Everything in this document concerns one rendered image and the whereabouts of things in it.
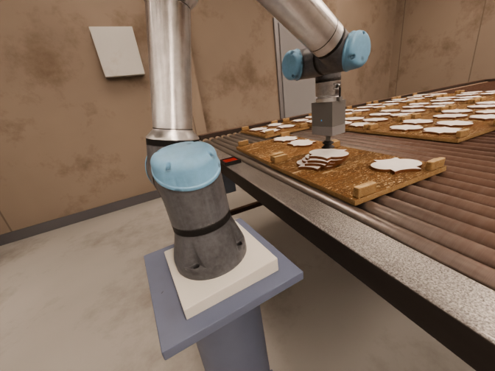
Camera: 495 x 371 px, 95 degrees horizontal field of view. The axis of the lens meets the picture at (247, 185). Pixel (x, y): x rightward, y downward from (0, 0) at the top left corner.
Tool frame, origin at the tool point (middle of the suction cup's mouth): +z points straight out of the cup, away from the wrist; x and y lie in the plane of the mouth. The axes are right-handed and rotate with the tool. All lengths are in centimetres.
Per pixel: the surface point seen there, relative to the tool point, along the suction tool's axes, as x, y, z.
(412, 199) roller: 5.8, -29.7, 7.9
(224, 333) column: 55, -20, 23
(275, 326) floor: 17, 22, 99
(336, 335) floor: -5, -1, 99
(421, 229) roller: 16.8, -36.4, 7.9
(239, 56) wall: -129, 265, -71
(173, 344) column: 64, -25, 12
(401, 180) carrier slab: 0.9, -24.7, 5.8
